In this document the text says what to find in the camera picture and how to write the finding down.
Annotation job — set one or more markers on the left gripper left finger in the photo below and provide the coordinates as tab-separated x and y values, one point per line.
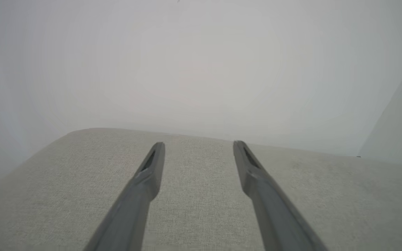
131	216

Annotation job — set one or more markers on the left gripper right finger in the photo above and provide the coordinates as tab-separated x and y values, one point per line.
277	216

